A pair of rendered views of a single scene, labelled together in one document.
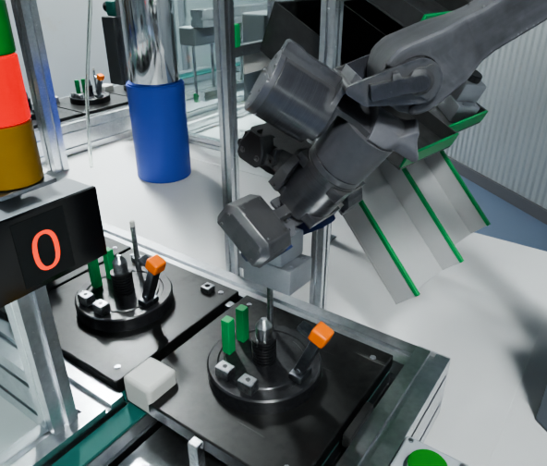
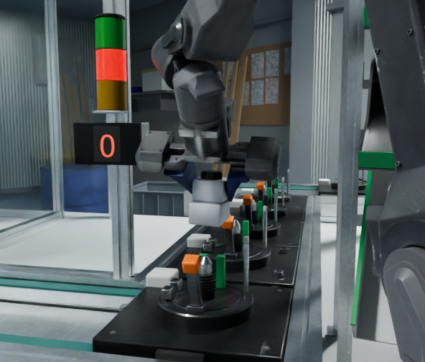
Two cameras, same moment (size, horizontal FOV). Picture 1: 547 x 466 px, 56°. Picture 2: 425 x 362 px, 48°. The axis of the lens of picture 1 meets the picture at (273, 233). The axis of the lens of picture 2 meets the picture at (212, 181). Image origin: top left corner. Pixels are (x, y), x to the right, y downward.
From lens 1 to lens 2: 68 cm
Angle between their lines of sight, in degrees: 67
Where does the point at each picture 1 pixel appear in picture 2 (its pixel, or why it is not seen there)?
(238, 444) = (127, 314)
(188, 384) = not seen: hidden behind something
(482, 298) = not seen: outside the picture
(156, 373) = (163, 272)
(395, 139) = (186, 80)
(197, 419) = (141, 299)
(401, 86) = (169, 35)
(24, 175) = (105, 103)
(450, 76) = (195, 25)
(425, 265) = not seen: outside the picture
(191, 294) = (267, 272)
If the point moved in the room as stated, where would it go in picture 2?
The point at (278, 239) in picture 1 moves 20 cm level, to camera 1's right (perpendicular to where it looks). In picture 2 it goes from (148, 152) to (205, 166)
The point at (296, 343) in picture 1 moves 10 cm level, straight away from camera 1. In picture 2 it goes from (235, 304) to (299, 295)
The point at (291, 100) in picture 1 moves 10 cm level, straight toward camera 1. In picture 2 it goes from (157, 57) to (75, 53)
